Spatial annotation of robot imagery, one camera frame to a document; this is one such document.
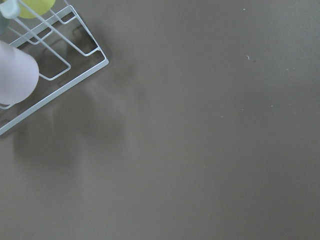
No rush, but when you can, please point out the yellow green cup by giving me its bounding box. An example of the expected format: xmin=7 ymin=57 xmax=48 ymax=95
xmin=19 ymin=0 xmax=56 ymax=19

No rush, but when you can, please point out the pale pink cup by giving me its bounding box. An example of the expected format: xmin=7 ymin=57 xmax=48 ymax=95
xmin=0 ymin=41 xmax=39 ymax=105

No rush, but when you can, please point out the white wire cup rack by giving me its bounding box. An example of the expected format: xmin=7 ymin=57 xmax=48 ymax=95
xmin=0 ymin=0 xmax=109 ymax=136

